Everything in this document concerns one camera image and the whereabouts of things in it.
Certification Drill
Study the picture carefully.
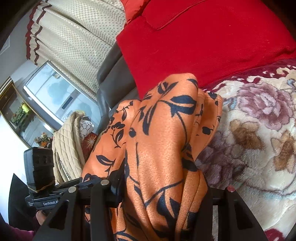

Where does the orange floral blouse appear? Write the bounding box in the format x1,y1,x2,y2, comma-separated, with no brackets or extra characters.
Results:
82,73,222,240

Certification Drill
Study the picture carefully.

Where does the beige quilted jacket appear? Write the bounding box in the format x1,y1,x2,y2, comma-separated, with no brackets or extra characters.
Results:
52,111,85,184

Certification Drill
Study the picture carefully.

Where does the glass display cabinet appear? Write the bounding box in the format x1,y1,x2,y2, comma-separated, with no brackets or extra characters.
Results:
1,77,55,149

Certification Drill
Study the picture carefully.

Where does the floral plush sofa blanket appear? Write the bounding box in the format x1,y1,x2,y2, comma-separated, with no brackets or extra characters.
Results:
196,59,295,240

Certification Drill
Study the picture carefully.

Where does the white patterned cushion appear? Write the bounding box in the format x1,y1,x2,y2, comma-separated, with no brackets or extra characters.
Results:
79,116,94,142

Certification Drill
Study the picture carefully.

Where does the white floral refrigerator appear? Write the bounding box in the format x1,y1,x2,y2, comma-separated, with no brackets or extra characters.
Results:
23,61,101,133

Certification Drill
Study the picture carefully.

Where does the dark brown leather sofa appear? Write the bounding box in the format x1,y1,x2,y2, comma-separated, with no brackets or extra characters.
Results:
96,43,139,133

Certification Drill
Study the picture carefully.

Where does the beige dotted curtain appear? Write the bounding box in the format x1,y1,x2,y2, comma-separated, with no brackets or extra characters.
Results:
26,0,126,99

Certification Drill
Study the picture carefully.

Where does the large red cushion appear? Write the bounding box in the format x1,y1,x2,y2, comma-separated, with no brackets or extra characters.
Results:
116,1,295,97

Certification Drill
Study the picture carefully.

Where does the small red pillow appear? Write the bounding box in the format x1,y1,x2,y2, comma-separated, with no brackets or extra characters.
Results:
121,0,149,24

